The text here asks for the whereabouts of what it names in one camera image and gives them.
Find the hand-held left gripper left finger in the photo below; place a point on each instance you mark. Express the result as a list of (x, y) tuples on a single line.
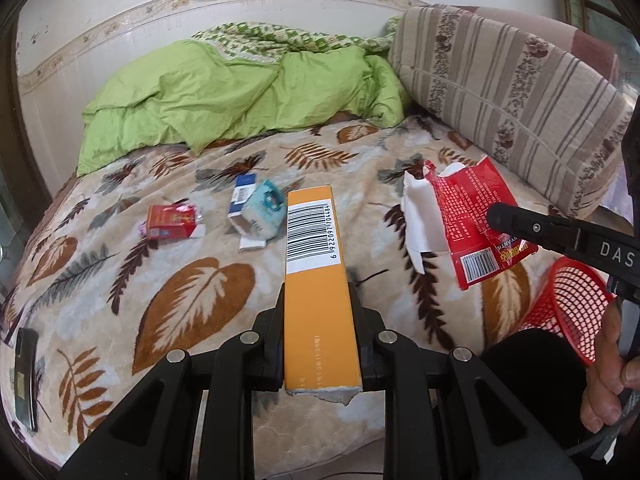
[(250, 360)]

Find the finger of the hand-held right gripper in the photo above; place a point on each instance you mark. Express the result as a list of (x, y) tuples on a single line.
[(530, 227)]

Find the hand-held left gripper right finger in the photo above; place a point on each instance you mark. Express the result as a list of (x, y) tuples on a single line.
[(385, 360)]

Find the torn red paper packet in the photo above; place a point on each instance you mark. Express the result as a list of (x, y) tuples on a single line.
[(465, 215)]

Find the red mesh basket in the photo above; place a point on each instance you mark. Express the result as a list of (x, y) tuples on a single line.
[(565, 305)]

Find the orange cardboard box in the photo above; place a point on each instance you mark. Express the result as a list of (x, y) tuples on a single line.
[(315, 285)]

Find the person's right hand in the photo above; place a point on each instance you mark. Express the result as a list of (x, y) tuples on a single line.
[(607, 370)]

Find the leaf print blanket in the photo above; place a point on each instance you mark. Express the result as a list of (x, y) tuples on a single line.
[(175, 285)]

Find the small white carton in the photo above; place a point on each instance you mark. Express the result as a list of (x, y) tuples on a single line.
[(252, 244)]

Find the striped floral cushion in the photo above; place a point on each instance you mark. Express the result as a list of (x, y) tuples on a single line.
[(510, 95)]

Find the teal tissue packet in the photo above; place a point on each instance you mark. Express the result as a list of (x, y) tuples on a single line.
[(262, 210)]

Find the red cigarette pack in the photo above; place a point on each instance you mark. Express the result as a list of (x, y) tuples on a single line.
[(172, 222)]

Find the blue and white box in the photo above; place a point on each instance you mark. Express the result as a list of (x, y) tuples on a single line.
[(242, 192)]

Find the pink padded headboard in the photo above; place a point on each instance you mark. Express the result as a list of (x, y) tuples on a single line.
[(560, 30)]

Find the black phone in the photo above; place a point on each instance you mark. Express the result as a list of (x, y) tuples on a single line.
[(26, 380)]

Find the green duvet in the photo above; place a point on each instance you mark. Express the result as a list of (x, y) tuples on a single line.
[(225, 90)]

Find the stained glass pane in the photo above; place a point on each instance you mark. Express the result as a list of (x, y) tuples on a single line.
[(10, 220)]

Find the wooden window frame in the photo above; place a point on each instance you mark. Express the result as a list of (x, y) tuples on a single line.
[(585, 0)]

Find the wooden door frame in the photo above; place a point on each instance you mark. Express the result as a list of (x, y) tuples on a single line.
[(20, 125)]

